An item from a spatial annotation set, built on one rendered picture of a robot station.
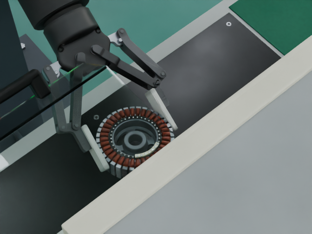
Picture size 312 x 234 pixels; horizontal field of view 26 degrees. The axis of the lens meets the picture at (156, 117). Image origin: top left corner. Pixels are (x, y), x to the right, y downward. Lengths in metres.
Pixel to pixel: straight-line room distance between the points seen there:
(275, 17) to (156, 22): 0.97
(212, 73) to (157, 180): 0.72
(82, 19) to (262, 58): 0.37
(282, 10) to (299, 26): 0.05
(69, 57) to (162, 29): 1.23
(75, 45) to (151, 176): 0.54
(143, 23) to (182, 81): 1.06
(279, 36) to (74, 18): 0.44
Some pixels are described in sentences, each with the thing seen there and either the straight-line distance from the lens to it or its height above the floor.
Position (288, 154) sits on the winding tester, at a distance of 0.48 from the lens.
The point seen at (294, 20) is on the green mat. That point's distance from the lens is 1.28.
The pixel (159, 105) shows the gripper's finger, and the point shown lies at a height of 0.89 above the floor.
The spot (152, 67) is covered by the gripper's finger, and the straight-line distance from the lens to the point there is 1.00.
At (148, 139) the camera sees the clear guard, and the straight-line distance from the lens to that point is 0.76.
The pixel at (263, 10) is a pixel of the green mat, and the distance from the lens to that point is 1.28.
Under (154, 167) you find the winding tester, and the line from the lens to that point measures 0.46.
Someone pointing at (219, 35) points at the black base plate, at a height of 0.77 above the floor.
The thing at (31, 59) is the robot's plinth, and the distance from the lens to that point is 2.13.
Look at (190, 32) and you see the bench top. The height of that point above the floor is 0.75.
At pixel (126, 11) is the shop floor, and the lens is 2.23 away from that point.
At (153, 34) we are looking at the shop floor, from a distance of 2.17.
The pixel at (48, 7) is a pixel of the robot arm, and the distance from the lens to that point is 0.96.
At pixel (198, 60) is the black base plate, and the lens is 1.18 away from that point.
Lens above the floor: 1.73
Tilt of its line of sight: 60 degrees down
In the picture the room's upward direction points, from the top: straight up
